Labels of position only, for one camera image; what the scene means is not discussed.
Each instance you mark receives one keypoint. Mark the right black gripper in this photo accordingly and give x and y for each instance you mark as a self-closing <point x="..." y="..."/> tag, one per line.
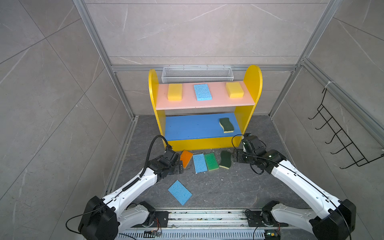
<point x="237" y="155"/>

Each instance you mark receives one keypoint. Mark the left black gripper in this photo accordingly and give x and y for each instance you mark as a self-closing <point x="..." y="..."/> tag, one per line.
<point x="179" y="168"/>

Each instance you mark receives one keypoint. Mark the orange sponge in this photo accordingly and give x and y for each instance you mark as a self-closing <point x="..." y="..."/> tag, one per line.
<point x="186" y="157"/>

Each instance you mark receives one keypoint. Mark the dark green curved sponge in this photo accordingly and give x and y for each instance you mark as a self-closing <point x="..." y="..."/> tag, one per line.
<point x="226" y="159"/>
<point x="226" y="125"/>

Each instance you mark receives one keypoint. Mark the green yellow sponge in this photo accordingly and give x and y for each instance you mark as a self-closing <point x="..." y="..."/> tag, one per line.
<point x="211" y="161"/>

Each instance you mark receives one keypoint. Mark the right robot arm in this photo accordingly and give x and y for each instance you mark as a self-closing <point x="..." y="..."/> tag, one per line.
<point x="328" y="218"/>

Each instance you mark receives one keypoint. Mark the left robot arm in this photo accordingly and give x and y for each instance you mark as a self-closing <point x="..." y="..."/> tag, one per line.
<point x="100" y="220"/>

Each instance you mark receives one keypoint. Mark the yellow shelf unit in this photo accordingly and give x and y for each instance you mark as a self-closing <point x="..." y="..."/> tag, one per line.
<point x="201" y="132"/>

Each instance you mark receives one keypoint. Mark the light blue sponge middle row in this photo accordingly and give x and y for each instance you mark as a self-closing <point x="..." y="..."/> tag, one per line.
<point x="200" y="163"/>

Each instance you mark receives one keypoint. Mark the light blue sponge front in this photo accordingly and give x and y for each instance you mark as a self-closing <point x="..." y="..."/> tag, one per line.
<point x="180" y="192"/>

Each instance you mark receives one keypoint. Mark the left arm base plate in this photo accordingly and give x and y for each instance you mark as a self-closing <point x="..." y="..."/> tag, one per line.
<point x="157" y="219"/>

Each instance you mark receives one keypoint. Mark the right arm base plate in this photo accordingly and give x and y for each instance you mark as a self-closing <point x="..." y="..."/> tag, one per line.
<point x="255" y="219"/>

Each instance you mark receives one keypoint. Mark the aluminium rail base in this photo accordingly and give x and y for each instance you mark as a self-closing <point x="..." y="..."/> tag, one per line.
<point x="215" y="224"/>

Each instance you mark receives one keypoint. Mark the white wire mesh basket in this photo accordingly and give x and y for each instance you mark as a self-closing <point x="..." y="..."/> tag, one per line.
<point x="177" y="75"/>

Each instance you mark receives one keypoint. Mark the black wire hook rack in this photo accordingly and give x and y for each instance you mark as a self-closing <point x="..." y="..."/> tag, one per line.
<point x="339" y="133"/>

